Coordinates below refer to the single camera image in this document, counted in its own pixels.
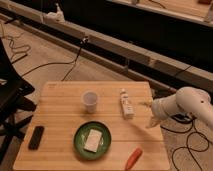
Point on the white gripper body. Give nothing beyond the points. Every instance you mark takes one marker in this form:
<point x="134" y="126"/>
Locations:
<point x="157" y="109"/>

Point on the black office chair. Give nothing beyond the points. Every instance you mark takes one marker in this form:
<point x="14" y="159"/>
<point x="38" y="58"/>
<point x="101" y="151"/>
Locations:
<point x="12" y="97"/>

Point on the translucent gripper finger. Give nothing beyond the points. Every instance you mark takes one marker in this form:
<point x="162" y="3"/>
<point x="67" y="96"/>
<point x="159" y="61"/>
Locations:
<point x="147" y="104"/>
<point x="153" y="122"/>

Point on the white bottle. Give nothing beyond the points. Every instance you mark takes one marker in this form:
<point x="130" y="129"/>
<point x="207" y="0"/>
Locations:
<point x="126" y="105"/>

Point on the green plate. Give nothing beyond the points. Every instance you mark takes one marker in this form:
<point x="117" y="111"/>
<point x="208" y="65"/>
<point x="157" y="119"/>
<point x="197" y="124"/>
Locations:
<point x="81" y="136"/>

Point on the black remote control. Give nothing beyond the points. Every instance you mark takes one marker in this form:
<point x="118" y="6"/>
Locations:
<point x="36" y="138"/>

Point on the wooden board table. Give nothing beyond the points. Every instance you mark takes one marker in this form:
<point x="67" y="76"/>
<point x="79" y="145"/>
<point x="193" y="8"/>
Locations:
<point x="61" y="112"/>

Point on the orange carrot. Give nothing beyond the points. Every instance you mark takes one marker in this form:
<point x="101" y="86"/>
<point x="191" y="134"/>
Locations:
<point x="133" y="159"/>

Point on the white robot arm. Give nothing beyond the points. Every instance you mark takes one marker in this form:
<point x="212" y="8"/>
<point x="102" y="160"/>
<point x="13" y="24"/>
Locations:
<point x="186" y="100"/>

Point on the white object on ledge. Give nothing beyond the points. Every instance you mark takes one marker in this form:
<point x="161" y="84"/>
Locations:
<point x="57" y="16"/>

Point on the white sponge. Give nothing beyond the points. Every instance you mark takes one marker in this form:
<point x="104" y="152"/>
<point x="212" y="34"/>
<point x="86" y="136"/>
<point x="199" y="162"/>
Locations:
<point x="92" y="141"/>

